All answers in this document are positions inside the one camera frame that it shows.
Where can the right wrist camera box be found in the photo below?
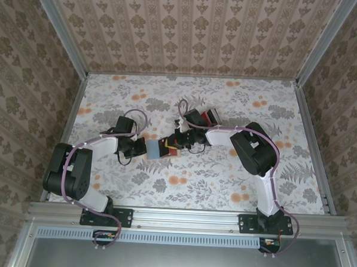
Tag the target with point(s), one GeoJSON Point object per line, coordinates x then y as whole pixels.
{"type": "Point", "coordinates": [194, 118]}

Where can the thin aluminium table rail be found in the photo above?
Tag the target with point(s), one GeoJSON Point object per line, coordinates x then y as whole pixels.
{"type": "Point", "coordinates": [169, 75]}

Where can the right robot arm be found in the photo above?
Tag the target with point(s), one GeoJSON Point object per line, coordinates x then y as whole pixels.
{"type": "Point", "coordinates": [252, 152]}

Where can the aluminium lower frame rail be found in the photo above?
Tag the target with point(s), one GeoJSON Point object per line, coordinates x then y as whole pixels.
{"type": "Point", "coordinates": [21, 248]}
{"type": "Point", "coordinates": [343, 264]}

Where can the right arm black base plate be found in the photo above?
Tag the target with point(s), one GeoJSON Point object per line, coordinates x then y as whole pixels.
{"type": "Point", "coordinates": [245, 223]}

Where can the red tray box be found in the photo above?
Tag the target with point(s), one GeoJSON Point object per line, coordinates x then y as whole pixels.
{"type": "Point", "coordinates": [219, 119]}

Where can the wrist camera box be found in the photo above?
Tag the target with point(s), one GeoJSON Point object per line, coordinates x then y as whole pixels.
{"type": "Point", "coordinates": [125, 124]}
{"type": "Point", "coordinates": [194, 118]}

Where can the beige leather card holder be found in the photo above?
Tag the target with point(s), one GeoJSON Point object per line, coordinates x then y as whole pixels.
{"type": "Point", "coordinates": [153, 150]}

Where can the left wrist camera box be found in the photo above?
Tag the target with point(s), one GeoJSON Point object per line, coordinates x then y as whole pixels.
{"type": "Point", "coordinates": [125, 124]}

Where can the red VIP card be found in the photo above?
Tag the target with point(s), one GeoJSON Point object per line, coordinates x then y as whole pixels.
{"type": "Point", "coordinates": [210, 117]}

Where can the red card with black stripe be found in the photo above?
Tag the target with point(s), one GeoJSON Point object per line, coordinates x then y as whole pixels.
{"type": "Point", "coordinates": [173, 153]}

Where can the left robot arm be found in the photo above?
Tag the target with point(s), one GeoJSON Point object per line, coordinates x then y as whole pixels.
{"type": "Point", "coordinates": [66, 169]}

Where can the aluminium frame post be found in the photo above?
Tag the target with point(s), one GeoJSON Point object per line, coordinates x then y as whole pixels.
{"type": "Point", "coordinates": [324, 42]}
{"type": "Point", "coordinates": [63, 31]}

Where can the aluminium table side rail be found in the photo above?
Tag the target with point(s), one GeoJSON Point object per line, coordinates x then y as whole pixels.
{"type": "Point", "coordinates": [307, 116]}
{"type": "Point", "coordinates": [75, 104]}

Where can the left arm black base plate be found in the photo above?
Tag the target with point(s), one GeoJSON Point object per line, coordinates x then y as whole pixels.
{"type": "Point", "coordinates": [126, 217]}

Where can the wide aluminium mounting rail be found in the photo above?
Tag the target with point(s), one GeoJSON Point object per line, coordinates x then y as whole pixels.
{"type": "Point", "coordinates": [186, 219]}

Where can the grey metal sheet panel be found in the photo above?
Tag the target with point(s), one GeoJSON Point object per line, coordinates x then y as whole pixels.
{"type": "Point", "coordinates": [183, 262]}

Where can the right wrist white bracket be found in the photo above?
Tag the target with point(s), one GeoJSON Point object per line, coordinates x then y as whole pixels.
{"type": "Point", "coordinates": [182, 126]}

